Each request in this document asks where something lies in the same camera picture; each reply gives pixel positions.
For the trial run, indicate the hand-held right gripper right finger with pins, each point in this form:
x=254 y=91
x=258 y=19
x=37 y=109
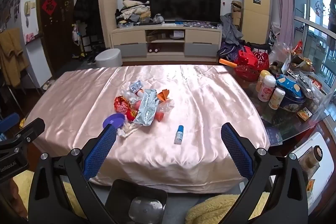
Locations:
x=236 y=150

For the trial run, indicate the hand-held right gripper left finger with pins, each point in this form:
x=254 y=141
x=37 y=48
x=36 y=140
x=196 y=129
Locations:
x=101 y=150

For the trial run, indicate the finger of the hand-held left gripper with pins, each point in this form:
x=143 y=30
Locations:
x=32 y=128

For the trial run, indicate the purple plastic lid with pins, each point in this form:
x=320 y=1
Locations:
x=114 y=120

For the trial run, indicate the black trash bin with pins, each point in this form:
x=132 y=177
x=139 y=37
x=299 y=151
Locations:
x=123 y=195

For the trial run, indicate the red foil wrapper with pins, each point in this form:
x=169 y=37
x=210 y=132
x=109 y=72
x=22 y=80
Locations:
x=121 y=104

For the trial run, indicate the small blue-capped dropper bottle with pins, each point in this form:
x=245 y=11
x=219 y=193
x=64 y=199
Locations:
x=179 y=134

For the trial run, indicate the silver foil packet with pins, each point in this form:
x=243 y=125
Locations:
x=147 y=108

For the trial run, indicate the silver blister pack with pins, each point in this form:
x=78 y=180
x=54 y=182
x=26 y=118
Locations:
x=136 y=87

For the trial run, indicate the clear plastic wrap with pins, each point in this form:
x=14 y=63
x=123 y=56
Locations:
x=166 y=107

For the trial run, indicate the orange paper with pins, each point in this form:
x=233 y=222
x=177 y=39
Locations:
x=163 y=95

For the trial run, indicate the blue chair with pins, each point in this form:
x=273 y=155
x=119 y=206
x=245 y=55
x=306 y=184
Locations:
x=8 y=121

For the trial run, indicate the pink satin tablecloth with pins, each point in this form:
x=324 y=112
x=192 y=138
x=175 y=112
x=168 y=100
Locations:
x=197 y=108

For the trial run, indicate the yellow fleece cloth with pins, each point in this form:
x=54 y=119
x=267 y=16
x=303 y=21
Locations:
x=210 y=208

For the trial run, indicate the blue round tin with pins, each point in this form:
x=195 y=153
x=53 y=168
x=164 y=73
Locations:
x=292 y=104

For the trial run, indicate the mustard yellow cloth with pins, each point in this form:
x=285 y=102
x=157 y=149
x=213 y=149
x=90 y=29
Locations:
x=11 y=56

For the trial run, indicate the brown lidded jar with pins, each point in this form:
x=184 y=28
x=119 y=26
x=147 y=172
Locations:
x=312 y=157

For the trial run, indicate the small yellow box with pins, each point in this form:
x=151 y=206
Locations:
x=304 y=113

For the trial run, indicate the white bottle with yellow cap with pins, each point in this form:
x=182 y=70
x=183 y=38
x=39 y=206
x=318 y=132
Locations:
x=262 y=77

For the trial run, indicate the blue snack bag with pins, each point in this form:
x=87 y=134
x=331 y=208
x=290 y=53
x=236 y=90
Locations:
x=288 y=86

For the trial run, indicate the red plastic basket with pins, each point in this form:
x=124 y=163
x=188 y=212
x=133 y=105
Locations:
x=249 y=66

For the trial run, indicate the orange stick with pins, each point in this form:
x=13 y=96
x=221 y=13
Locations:
x=227 y=62

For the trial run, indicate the white tray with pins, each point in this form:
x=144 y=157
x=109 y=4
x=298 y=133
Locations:
x=321 y=182

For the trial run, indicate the white round stool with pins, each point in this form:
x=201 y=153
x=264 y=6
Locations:
x=107 y=57

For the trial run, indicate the dark brown door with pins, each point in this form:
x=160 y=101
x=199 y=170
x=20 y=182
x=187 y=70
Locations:
x=60 y=37

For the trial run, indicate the small hand cart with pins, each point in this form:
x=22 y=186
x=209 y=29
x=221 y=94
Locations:
x=80 y=43

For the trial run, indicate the purple bag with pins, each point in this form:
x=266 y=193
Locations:
x=227 y=52

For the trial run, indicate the pile of snack packets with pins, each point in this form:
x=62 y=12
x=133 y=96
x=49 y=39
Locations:
x=302 y=64

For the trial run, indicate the beige television cabinet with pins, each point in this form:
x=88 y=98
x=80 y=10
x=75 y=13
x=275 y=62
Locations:
x=128 y=36

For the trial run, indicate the grey jacket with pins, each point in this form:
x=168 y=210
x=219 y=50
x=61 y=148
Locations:
x=231 y=29

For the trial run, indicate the red diamond door sticker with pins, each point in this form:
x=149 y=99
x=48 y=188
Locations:
x=49 y=4

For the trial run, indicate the beige standing air conditioner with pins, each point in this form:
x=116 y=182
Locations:
x=256 y=22

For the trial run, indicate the black coat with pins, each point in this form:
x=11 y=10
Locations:
x=84 y=3

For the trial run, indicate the cardboard boxes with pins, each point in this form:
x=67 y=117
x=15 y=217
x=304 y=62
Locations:
x=236 y=14

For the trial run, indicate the pile of clothes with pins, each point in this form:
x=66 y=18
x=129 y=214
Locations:
x=134 y=11

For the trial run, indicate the beige folding panel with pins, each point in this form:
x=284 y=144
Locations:
x=106 y=3

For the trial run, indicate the black flat television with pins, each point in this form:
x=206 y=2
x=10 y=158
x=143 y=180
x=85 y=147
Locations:
x=183 y=1

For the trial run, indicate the wall intercom phone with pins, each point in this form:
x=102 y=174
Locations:
x=27 y=8

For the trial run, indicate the wall photo collage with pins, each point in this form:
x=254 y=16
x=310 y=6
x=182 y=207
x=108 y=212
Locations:
x=9 y=3

